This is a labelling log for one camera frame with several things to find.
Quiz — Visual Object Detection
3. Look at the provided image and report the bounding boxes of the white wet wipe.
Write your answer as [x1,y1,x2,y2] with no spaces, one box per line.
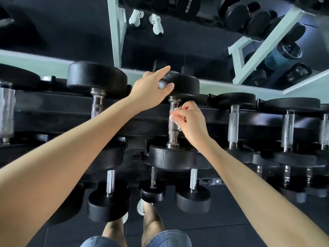
[169,107,182,131]

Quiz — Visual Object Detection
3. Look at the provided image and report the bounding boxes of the person's left hand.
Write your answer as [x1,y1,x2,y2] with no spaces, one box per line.
[127,65,175,111]

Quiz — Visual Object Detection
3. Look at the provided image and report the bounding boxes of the black dumbbell thick chrome handle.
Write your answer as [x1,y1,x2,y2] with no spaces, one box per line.
[0,63,41,146]
[261,97,321,167]
[216,92,257,164]
[315,104,329,165]

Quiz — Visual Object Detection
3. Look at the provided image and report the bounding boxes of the black dumbbell rack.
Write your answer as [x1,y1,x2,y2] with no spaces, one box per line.
[0,77,329,188]

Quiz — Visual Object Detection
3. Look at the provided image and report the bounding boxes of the person's right hand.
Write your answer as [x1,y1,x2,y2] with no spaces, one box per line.
[169,101,211,150]

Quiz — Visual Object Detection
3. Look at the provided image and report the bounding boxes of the person's right forearm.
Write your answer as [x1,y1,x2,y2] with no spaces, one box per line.
[196,137,329,247]

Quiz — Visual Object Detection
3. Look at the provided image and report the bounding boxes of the person's right white sneaker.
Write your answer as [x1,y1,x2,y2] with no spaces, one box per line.
[136,199,147,216]

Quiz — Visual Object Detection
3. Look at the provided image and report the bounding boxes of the person's right leg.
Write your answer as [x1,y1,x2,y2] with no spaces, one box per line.
[141,203,165,247]

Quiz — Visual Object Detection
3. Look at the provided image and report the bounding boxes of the large black dumbbell stepped handle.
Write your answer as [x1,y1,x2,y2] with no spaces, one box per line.
[66,61,128,177]
[149,72,200,172]

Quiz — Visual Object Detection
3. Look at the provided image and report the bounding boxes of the person's left forearm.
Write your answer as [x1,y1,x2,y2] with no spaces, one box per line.
[0,96,137,247]

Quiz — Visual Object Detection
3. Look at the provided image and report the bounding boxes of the medium black dumbbell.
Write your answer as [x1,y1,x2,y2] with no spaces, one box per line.
[266,164,308,203]
[252,153,281,179]

